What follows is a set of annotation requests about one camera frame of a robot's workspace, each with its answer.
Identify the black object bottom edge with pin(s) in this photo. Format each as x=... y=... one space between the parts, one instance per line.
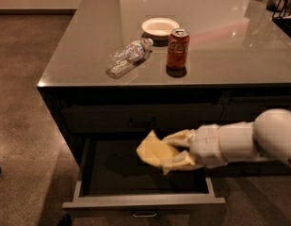
x=66 y=220

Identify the white paper bowl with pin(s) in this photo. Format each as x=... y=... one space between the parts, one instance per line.
x=158 y=28

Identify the yellow sponge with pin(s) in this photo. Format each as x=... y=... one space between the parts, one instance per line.
x=154 y=151

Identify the red cola can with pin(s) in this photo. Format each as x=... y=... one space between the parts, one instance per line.
x=177 y=49

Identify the dark counter cabinet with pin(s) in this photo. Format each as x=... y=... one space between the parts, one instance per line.
x=234 y=50

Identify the clear plastic water bottle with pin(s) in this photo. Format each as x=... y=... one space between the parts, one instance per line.
x=127 y=58

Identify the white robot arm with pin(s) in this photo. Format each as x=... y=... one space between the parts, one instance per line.
x=268 y=138

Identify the open middle drawer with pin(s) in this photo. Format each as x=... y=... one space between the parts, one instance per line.
x=113 y=180

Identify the black dish rack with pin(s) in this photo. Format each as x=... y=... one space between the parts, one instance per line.
x=281 y=14

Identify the closed top left drawer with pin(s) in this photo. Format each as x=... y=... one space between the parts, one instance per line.
x=90 y=119

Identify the top right drawer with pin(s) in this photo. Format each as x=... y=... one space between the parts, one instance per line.
x=248 y=108

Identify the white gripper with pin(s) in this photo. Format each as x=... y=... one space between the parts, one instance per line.
x=203 y=145

